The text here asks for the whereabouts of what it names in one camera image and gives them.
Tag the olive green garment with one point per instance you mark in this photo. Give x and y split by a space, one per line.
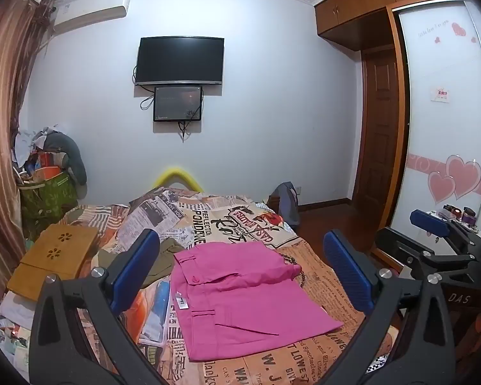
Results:
166 256

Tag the red and white sticker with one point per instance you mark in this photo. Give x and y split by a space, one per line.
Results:
442 95

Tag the brown wooden door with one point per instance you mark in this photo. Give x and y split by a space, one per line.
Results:
380 136

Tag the wooden lap desk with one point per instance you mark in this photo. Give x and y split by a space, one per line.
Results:
52 256

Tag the dark jar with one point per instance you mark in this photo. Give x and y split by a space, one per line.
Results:
469 214

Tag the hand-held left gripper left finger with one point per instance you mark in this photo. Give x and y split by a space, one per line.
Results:
138 264

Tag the wooden overhead cabinet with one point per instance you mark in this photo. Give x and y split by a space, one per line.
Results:
356 4

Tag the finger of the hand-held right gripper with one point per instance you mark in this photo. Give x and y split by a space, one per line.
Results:
429 222
397 244

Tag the grey plush pillow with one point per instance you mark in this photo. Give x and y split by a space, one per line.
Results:
70 152

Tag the small black monitor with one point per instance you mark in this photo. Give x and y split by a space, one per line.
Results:
178 102

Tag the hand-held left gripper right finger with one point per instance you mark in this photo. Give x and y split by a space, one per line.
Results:
346 272

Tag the green patterned bag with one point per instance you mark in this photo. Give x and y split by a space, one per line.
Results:
48 196

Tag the grey blue backpack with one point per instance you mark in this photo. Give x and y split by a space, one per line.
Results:
284 204

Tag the yellow foam bumper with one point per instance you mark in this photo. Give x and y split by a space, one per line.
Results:
176 172

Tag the pink pants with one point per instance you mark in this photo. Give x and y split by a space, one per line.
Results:
232 300

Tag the striped pink curtain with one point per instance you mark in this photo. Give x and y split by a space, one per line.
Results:
4 128

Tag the newspaper printed blanket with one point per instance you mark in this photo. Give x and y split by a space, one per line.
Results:
304 353

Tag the black wall television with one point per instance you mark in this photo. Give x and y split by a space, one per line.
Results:
180 60

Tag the white folded cloth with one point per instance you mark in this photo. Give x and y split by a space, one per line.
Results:
18 308

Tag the orange box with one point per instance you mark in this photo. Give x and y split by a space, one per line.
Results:
50 160

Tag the white heart-print sliding door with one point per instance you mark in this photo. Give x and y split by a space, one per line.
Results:
437 148

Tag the white air conditioner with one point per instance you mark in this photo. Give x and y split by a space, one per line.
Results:
92 8

